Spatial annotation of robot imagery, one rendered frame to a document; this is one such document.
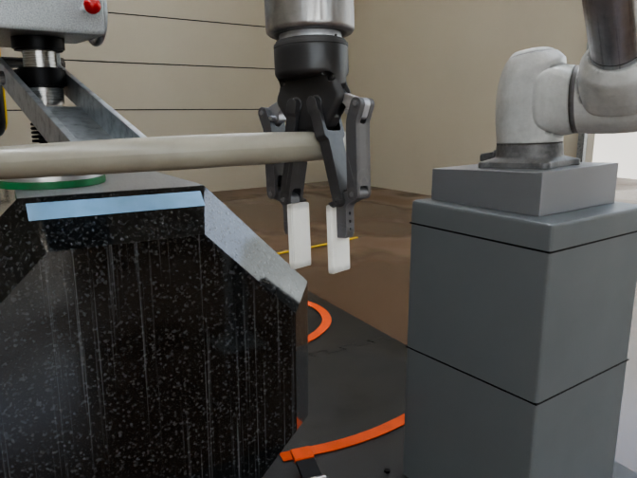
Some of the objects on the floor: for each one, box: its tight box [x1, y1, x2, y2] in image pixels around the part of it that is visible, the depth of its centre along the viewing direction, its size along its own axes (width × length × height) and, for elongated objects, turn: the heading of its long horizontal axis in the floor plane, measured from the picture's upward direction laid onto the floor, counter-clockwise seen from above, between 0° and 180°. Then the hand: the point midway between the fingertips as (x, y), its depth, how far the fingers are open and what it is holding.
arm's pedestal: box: [384, 198, 637, 478], centre depth 155 cm, size 50×50×80 cm
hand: (318, 239), depth 62 cm, fingers closed on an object, 4 cm apart
